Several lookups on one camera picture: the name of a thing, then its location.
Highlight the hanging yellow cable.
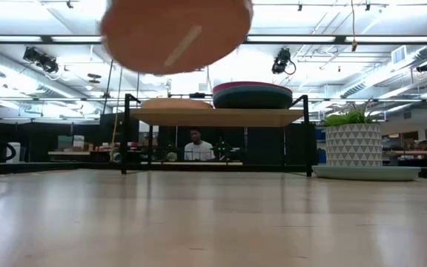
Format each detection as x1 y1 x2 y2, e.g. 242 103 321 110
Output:
350 0 359 53

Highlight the wooden background table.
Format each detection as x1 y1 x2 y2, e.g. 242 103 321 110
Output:
383 149 427 157

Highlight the red plate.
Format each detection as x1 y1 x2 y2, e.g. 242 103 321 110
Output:
212 81 293 96

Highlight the black tripod with green light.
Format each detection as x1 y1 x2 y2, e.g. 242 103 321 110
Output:
213 136 234 162

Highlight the orange plate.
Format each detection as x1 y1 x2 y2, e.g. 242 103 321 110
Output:
140 97 214 110
99 0 254 76

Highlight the black ceiling-mounted camera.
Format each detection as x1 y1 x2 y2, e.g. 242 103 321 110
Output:
22 46 60 75
271 47 297 76

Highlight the white bin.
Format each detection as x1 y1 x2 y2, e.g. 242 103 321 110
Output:
5 142 21 165

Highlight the person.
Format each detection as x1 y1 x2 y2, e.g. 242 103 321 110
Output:
183 128 216 162

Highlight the green potted plant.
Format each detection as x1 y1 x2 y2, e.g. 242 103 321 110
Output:
322 100 380 128

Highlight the white triangle-patterned plant pot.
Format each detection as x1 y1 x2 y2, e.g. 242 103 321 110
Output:
325 123 383 168

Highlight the light blue plate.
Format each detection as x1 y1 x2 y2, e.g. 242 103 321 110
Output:
311 165 422 182

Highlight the wooden shelf with black frame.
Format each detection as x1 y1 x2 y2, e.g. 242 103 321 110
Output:
119 93 314 178

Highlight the dark teal plate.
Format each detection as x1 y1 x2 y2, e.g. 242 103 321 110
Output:
212 85 294 110

